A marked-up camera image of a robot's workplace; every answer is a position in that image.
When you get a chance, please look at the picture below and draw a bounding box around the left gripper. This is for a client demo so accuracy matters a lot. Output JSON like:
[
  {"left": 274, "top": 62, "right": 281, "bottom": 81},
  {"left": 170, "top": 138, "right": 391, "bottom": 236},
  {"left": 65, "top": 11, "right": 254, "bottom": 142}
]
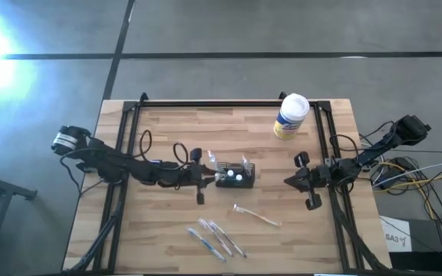
[{"left": 183, "top": 147, "right": 221, "bottom": 206}]

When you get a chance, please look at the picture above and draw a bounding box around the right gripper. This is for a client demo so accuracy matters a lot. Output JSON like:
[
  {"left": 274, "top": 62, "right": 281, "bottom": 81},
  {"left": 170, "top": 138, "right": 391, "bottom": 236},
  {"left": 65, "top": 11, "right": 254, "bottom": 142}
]
[{"left": 282, "top": 150, "right": 324, "bottom": 212}]

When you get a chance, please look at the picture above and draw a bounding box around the blue toothbrush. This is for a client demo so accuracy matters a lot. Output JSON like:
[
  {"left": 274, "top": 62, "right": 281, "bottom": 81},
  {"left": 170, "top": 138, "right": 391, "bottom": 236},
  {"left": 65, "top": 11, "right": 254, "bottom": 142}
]
[
  {"left": 241, "top": 155, "right": 253, "bottom": 177},
  {"left": 186, "top": 226, "right": 228, "bottom": 264}
]

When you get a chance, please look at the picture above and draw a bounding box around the orange toothbrush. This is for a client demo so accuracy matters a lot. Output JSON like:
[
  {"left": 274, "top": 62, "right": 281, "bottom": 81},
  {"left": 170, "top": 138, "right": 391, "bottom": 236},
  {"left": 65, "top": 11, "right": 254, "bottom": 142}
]
[{"left": 232, "top": 203, "right": 283, "bottom": 228}]

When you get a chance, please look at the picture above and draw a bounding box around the purple toothbrush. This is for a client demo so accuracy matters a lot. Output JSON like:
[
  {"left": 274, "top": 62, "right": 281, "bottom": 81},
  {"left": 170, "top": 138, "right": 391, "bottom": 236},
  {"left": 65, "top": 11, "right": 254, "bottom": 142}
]
[
  {"left": 206, "top": 219, "right": 249, "bottom": 259},
  {"left": 196, "top": 217, "right": 235, "bottom": 258}
]

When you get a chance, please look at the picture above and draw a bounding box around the Lysol wipes canister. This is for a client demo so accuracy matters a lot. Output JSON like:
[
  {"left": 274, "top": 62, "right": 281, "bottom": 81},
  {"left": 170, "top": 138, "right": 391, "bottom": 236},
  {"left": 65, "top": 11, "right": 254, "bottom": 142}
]
[{"left": 273, "top": 93, "right": 311, "bottom": 141}]

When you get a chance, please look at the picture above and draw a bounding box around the white paper label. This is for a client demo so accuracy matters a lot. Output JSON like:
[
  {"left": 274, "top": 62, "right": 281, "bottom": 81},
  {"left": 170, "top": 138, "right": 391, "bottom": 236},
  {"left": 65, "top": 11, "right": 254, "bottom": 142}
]
[{"left": 380, "top": 215, "right": 414, "bottom": 253}]

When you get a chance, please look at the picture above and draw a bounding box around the black equipment case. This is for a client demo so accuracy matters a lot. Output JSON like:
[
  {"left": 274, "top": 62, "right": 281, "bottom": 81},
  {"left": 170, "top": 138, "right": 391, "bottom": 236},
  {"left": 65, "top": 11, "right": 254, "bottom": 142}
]
[{"left": 388, "top": 218, "right": 442, "bottom": 276}]

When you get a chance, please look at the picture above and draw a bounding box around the black wire caddy basket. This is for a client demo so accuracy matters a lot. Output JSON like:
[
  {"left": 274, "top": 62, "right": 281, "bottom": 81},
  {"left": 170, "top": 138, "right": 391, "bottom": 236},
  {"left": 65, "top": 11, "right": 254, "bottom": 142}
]
[{"left": 216, "top": 161, "right": 256, "bottom": 189}]

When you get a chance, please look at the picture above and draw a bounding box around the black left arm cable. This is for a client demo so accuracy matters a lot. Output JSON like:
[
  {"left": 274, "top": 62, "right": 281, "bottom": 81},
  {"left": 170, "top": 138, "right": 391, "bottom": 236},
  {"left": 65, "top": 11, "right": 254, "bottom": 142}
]
[{"left": 138, "top": 129, "right": 190, "bottom": 166}]

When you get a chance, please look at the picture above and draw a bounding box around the black aluminium table frame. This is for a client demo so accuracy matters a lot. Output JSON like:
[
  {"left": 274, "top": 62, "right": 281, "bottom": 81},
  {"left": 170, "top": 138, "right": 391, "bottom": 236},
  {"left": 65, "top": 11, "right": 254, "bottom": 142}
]
[{"left": 92, "top": 91, "right": 383, "bottom": 273}]

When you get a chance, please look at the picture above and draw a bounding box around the black floor cable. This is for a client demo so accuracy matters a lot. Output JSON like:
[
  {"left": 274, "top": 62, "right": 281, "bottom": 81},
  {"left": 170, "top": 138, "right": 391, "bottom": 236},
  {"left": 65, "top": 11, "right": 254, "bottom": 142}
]
[{"left": 358, "top": 120, "right": 442, "bottom": 200}]

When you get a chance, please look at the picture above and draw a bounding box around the white cable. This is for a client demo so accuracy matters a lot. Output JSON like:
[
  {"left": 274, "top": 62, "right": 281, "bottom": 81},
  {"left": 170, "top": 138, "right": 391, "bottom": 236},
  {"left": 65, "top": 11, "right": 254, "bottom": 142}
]
[{"left": 372, "top": 161, "right": 442, "bottom": 189}]

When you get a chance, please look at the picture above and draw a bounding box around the yellow cable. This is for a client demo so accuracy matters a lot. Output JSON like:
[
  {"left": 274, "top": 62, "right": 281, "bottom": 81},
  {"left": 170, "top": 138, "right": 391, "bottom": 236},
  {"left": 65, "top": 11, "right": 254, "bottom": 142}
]
[{"left": 374, "top": 160, "right": 442, "bottom": 250}]

